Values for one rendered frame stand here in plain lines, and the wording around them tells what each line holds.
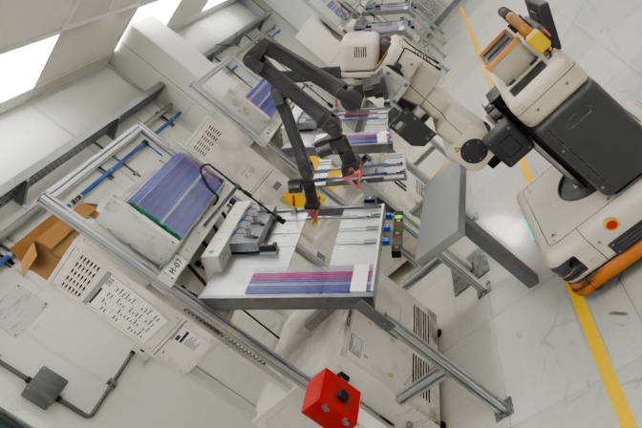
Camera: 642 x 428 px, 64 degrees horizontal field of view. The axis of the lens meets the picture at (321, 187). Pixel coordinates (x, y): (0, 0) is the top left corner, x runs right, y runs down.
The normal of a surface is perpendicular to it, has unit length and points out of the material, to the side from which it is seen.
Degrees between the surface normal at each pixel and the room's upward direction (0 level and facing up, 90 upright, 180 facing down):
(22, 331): 90
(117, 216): 90
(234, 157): 90
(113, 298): 88
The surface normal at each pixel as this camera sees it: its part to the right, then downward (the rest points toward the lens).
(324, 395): 0.61, -0.65
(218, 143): -0.17, 0.47
